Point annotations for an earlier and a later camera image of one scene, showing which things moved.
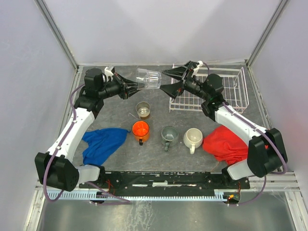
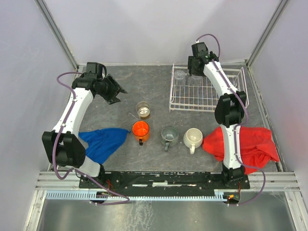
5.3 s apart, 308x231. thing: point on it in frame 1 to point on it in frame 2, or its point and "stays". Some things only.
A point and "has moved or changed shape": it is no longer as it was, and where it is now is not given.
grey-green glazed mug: (169, 135) stays
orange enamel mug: (140, 130) stays
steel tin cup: (143, 108) stays
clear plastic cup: (147, 79) has moved or changed shape
